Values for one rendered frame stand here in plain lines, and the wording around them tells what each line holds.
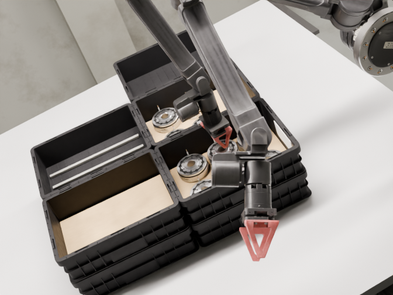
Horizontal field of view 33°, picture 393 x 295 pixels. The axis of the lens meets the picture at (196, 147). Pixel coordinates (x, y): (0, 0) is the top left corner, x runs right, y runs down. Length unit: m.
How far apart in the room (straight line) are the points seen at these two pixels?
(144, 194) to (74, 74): 2.16
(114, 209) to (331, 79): 0.98
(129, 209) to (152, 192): 0.09
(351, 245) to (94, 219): 0.82
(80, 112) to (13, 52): 1.27
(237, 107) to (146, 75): 1.31
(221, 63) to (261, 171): 0.25
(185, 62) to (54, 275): 0.85
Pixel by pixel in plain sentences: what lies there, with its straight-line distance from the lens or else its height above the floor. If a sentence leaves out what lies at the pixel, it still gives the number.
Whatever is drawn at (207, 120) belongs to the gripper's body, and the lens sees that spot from 2.03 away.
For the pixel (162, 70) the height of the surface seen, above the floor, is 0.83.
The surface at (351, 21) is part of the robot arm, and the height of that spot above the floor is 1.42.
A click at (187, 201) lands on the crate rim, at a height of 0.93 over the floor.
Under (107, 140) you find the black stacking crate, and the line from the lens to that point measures 2.44.
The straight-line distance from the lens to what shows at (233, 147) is 2.14.
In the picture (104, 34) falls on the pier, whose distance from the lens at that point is 3.96.
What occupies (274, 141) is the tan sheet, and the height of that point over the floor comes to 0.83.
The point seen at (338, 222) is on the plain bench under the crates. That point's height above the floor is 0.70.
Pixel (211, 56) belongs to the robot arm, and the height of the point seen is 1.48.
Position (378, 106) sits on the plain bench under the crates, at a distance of 2.41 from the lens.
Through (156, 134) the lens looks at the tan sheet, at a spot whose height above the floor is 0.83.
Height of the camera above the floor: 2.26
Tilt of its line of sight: 40 degrees down
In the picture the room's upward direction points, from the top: 22 degrees counter-clockwise
